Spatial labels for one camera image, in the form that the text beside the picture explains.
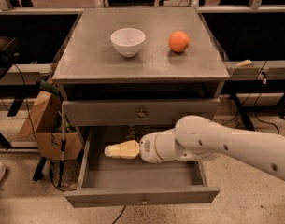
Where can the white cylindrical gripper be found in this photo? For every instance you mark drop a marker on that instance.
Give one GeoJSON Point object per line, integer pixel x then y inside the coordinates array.
{"type": "Point", "coordinates": [149, 148]}

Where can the clear plastic water bottle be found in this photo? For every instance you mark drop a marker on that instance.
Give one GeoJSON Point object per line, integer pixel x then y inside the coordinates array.
{"type": "Point", "coordinates": [132, 134]}

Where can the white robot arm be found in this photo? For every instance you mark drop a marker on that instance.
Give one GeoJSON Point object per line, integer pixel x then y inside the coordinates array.
{"type": "Point", "coordinates": [195, 138]}

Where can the open grey middle drawer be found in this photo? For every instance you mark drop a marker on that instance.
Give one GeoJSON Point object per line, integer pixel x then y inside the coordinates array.
{"type": "Point", "coordinates": [115, 182]}

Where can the closed grey top drawer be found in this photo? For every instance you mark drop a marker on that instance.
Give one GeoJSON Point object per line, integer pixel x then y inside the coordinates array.
{"type": "Point", "coordinates": [137, 112]}

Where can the grey wooden drawer cabinet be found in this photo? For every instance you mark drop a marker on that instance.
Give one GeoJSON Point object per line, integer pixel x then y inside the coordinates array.
{"type": "Point", "coordinates": [91, 69]}

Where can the brown cardboard box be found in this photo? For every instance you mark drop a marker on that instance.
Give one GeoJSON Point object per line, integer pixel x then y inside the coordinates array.
{"type": "Point", "coordinates": [44, 122]}

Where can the white ceramic bowl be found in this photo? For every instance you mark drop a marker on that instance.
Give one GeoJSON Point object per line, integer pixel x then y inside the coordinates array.
{"type": "Point", "coordinates": [128, 41]}

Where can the orange fruit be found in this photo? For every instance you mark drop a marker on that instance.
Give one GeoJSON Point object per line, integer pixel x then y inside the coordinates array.
{"type": "Point", "coordinates": [178, 41]}

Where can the small yellow foam piece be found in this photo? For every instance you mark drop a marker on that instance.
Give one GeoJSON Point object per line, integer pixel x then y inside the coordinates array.
{"type": "Point", "coordinates": [244, 63]}

